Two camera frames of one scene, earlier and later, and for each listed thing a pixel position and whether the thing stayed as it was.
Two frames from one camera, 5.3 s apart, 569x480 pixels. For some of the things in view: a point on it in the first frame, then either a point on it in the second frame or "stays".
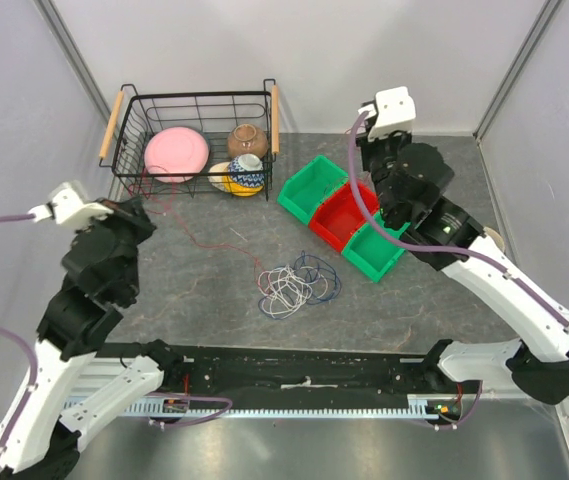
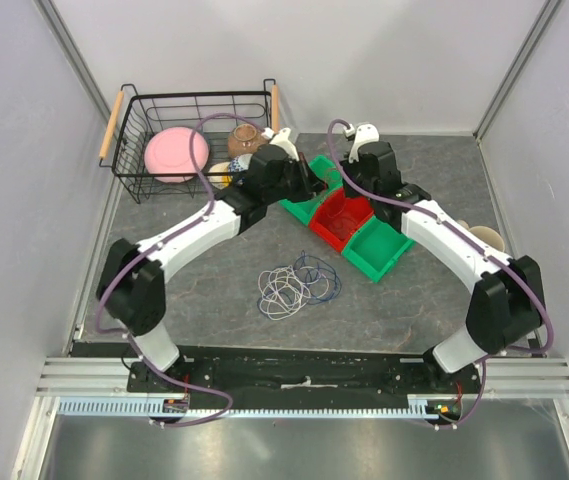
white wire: (285, 290) stays
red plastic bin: (340, 215) stays
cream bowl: (218, 167) stays
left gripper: (130, 211) to (315, 184)
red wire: (192, 237) to (341, 220)
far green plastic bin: (311, 188) stays
